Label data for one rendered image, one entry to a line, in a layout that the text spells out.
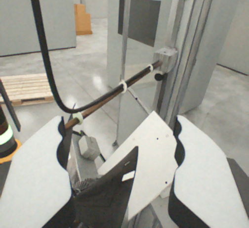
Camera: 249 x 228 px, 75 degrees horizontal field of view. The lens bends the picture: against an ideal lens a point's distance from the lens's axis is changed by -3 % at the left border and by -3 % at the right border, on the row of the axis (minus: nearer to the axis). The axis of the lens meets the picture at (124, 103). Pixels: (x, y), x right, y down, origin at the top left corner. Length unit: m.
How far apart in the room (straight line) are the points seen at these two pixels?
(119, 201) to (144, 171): 0.31
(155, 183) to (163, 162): 0.07
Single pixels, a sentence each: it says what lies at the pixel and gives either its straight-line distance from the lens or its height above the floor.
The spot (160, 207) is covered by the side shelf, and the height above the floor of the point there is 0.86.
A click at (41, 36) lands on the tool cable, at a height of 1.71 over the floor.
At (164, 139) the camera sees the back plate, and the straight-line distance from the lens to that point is 0.63.
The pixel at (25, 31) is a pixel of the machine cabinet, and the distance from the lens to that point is 5.92.
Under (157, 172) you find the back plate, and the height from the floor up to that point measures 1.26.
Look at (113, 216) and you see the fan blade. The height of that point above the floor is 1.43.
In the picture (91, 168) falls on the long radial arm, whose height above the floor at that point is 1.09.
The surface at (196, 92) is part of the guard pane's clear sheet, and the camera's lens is 0.90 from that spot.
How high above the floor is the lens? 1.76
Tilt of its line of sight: 34 degrees down
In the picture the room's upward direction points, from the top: 5 degrees clockwise
